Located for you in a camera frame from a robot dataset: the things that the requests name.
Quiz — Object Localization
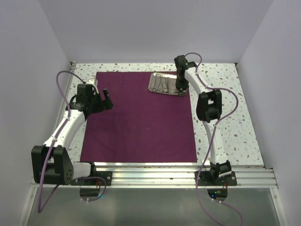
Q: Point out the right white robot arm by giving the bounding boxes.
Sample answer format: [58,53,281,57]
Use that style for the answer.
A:
[176,64,231,185]

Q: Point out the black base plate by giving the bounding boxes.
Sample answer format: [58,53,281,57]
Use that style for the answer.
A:
[194,167,238,186]
[70,171,113,186]

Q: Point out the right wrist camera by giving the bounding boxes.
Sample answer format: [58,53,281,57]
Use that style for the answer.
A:
[174,55,189,70]

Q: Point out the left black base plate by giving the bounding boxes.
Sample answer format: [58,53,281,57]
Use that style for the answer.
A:
[70,171,113,186]

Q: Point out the steel forceps in tray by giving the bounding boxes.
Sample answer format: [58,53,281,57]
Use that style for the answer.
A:
[162,77,169,93]

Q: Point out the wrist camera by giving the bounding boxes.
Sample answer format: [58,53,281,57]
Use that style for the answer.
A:
[86,78,98,87]
[174,55,189,70]

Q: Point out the aluminium front rail frame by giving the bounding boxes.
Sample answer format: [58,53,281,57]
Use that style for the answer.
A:
[30,166,278,189]

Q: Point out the purple cloth wrap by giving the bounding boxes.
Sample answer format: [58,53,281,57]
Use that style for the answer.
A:
[80,72,197,163]

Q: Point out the steel instrument tray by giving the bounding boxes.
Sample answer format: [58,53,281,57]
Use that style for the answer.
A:
[148,72,189,97]

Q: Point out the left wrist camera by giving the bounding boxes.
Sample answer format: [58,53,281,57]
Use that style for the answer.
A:
[86,78,98,87]

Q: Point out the steel scissors in tray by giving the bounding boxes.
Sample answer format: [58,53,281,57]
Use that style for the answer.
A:
[152,75,163,93]

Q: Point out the aluminium left side rail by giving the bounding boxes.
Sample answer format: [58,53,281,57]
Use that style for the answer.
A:
[42,61,76,168]

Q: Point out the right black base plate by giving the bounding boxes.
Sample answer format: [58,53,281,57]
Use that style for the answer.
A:
[194,167,238,186]

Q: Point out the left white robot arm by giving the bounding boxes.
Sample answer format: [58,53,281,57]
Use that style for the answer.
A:
[31,79,113,185]

